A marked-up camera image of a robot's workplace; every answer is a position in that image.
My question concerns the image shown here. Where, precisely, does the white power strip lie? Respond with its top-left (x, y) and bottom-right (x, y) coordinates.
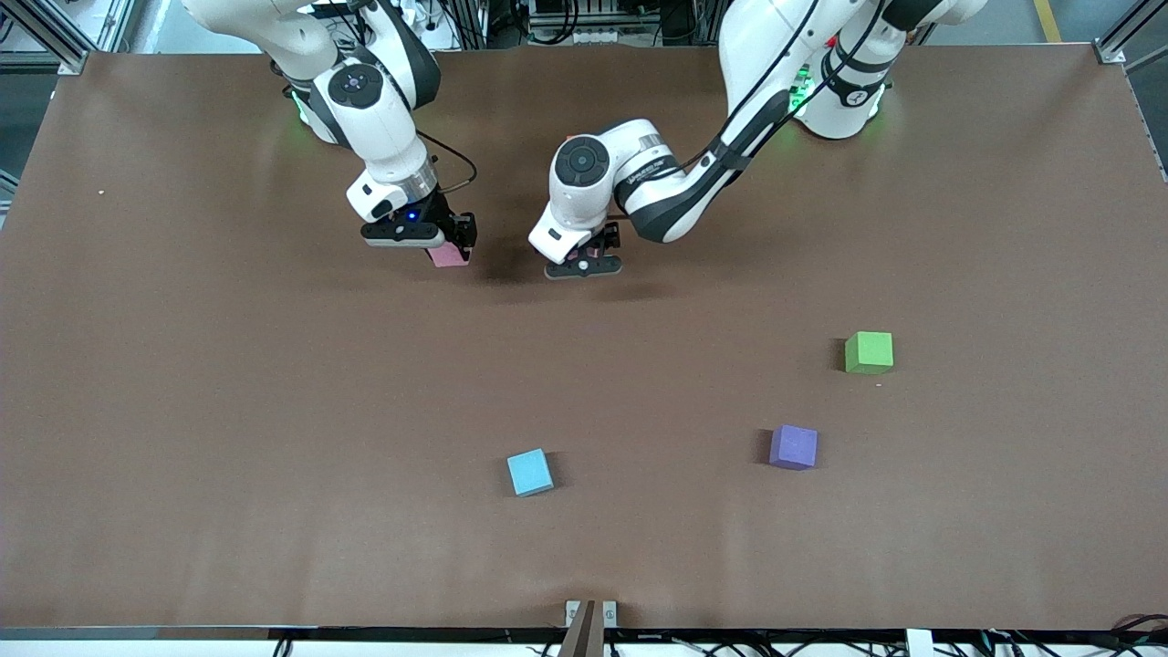
top-left (529, 26), bottom-right (632, 45)

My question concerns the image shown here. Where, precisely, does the light blue foam cube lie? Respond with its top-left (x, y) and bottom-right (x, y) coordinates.
top-left (506, 448), bottom-right (555, 497)

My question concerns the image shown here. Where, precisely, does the purple foam cube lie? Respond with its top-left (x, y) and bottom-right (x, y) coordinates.
top-left (769, 424), bottom-right (819, 471)

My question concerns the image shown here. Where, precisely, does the green foam cube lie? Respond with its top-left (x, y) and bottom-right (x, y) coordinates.
top-left (844, 331), bottom-right (894, 375)

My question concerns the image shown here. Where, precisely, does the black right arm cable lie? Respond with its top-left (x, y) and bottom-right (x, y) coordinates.
top-left (420, 132), bottom-right (478, 193)

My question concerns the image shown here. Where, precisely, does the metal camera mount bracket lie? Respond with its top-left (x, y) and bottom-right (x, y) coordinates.
top-left (557, 599), bottom-right (620, 657)

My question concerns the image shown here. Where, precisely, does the aluminium frame post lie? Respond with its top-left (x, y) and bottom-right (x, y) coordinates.
top-left (91, 0), bottom-right (138, 53)

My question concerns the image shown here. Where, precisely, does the aluminium frame rail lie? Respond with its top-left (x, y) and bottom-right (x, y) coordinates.
top-left (0, 0), bottom-right (89, 76)
top-left (1093, 0), bottom-right (1168, 72)

